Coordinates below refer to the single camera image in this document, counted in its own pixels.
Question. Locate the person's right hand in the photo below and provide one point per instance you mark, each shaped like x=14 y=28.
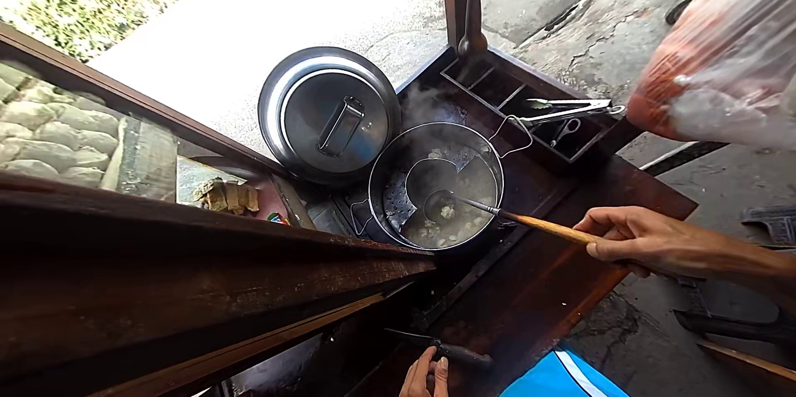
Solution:
x=659 y=240

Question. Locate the person's left hand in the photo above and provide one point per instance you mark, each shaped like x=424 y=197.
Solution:
x=424 y=378

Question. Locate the person's right thumb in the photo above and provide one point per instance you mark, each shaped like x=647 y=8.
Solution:
x=609 y=250

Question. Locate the person's left fingers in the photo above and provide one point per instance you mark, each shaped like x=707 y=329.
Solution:
x=423 y=364

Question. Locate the person's right index finger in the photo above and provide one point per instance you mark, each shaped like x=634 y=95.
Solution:
x=600 y=218

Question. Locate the person's right fingers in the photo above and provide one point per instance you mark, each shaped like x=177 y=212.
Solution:
x=637 y=269

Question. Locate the person's left thumb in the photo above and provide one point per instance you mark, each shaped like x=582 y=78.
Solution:
x=441 y=374

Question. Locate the person's right forearm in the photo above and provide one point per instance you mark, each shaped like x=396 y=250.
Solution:
x=758 y=265

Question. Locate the dark wooden compartment box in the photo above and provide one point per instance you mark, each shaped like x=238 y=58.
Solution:
x=540 y=143

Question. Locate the metal tongs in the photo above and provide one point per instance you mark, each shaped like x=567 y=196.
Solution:
x=563 y=113

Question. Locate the person's body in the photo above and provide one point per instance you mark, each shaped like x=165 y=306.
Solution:
x=553 y=379

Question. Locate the pile of pale food pieces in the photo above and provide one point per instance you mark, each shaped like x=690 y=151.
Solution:
x=449 y=237

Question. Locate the large round metal pot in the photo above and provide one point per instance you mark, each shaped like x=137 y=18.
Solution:
x=374 y=198

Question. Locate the perforated metal pot insert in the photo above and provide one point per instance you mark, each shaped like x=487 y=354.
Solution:
x=396 y=192

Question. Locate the clear plastic bag, reddish contents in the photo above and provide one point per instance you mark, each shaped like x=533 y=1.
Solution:
x=721 y=80

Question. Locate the small red green packet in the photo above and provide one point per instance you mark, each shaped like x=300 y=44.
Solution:
x=277 y=218

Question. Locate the pink tray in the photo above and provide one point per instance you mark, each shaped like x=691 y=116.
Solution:
x=268 y=193

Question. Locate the dark glass bottle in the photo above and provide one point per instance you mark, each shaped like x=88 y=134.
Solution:
x=473 y=21

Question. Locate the yellowish brown block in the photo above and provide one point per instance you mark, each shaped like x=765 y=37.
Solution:
x=231 y=196

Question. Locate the dark wooden food cart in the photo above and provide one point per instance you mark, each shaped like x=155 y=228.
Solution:
x=186 y=266

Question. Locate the round metal pot lid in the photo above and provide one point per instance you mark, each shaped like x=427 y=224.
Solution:
x=311 y=117

